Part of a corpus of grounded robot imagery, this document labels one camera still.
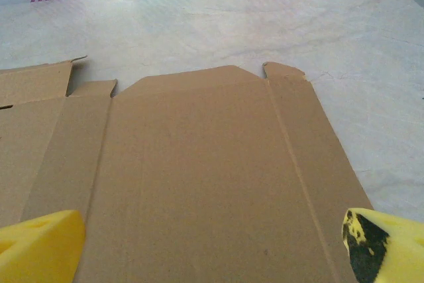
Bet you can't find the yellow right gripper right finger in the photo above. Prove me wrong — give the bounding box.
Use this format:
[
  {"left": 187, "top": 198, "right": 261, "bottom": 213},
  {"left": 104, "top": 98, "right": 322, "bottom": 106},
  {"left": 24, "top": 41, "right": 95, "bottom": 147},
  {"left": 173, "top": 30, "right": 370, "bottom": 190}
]
[{"left": 342, "top": 208, "right": 424, "bottom": 283}]

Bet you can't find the brown cardboard box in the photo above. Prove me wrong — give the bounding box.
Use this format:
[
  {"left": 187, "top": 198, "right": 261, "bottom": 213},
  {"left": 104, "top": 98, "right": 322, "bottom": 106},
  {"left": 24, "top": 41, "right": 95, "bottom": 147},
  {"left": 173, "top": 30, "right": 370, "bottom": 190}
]
[{"left": 0, "top": 56, "right": 375, "bottom": 283}]

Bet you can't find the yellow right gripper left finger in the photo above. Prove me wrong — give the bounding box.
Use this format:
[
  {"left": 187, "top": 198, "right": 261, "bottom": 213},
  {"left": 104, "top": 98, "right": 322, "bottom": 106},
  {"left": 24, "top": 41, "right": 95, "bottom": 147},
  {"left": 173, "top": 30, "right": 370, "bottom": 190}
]
[{"left": 0, "top": 209, "right": 86, "bottom": 283}]

